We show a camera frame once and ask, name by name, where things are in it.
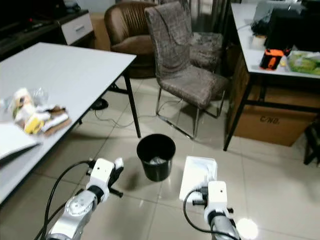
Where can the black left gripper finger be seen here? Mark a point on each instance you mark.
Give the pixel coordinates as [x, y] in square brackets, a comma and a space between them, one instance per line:
[118, 166]

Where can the white paper packet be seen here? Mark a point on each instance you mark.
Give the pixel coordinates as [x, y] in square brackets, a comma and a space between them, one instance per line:
[195, 175]

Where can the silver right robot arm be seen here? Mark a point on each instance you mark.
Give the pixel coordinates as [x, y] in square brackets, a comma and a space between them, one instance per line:
[225, 227]

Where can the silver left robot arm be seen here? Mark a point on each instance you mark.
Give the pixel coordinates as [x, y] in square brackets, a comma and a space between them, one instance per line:
[77, 210]

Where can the black round rubbish bin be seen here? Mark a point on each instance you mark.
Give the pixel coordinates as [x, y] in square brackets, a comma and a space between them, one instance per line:
[147, 170]

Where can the white crumpled trash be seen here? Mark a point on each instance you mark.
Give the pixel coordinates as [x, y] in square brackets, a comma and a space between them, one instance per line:
[157, 160]

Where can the clear plastic wrapper trash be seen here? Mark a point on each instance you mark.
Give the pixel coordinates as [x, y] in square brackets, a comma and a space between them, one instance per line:
[22, 100]

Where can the black round floor object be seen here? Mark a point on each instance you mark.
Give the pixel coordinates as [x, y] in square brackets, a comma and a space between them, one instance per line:
[100, 104]

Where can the brown paper scrap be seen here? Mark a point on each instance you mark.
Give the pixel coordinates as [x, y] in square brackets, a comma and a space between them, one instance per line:
[60, 122]

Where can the yellow snack packet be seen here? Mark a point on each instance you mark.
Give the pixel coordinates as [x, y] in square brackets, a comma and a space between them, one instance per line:
[36, 124]

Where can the brown cardboard box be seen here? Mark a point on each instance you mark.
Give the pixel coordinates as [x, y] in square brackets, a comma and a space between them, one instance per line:
[270, 125]

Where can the white table with black legs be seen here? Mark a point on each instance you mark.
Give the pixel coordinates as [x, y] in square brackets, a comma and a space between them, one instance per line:
[75, 70]

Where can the open white book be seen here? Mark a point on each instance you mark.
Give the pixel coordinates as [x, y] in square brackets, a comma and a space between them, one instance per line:
[15, 140]

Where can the black stool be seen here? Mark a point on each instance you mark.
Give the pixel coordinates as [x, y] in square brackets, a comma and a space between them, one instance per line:
[312, 140]

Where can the brown leather armchair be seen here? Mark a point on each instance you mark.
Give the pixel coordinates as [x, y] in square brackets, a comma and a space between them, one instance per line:
[127, 27]

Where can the dark cabinet with white drawer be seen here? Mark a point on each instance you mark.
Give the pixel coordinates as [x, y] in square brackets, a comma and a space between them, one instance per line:
[77, 27]

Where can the grey patterned fabric seat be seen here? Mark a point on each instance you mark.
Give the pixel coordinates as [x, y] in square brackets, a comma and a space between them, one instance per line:
[205, 47]

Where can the orange and black tool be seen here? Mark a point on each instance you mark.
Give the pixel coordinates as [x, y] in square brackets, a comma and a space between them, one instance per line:
[271, 59]

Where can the small white cup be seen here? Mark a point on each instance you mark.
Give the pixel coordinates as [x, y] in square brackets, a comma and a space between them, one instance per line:
[259, 42]

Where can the green plastic packet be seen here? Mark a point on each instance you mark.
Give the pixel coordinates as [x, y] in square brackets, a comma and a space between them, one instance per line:
[304, 62]

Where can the grey curtain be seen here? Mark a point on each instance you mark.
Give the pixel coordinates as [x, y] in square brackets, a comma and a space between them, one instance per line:
[217, 12]

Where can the black box appliance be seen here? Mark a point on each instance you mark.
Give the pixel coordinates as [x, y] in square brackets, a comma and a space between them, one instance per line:
[292, 30]

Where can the grey plastic cover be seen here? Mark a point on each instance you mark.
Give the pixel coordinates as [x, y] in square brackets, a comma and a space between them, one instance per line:
[270, 10]

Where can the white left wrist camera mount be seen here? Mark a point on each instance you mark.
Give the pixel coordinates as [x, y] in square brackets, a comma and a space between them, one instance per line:
[102, 172]

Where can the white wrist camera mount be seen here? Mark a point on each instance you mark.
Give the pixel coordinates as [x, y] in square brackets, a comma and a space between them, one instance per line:
[102, 172]
[217, 195]

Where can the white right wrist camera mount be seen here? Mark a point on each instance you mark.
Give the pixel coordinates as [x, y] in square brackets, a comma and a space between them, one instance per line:
[217, 195]

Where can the grey fabric chair chrome frame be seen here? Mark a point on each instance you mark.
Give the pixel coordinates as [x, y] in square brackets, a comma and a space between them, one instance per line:
[175, 55]

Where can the white desk with black frame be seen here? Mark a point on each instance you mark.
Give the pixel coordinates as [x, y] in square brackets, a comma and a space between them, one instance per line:
[242, 30]

